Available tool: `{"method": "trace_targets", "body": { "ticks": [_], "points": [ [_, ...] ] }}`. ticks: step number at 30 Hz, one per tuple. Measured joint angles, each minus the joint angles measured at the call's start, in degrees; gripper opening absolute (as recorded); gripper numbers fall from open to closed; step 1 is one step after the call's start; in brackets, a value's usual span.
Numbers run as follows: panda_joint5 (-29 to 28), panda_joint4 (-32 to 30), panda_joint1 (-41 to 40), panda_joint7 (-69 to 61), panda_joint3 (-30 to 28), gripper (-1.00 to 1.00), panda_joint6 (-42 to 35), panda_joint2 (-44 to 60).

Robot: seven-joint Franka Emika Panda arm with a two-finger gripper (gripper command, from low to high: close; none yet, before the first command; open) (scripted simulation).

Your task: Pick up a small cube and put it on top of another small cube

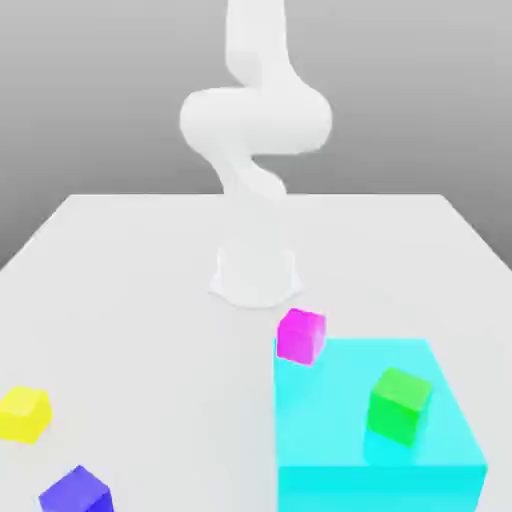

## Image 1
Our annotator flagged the small blue cube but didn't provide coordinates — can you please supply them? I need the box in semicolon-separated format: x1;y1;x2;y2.
38;464;115;512

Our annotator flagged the small green cube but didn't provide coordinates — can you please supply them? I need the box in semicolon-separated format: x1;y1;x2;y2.
366;367;434;448

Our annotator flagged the small yellow cube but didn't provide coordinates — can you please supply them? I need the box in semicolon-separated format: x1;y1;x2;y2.
0;385;54;446

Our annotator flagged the small magenta cube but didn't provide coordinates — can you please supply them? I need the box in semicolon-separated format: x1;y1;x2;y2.
276;307;328;368

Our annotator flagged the large cyan box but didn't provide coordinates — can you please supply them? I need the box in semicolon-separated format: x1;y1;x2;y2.
273;336;489;512

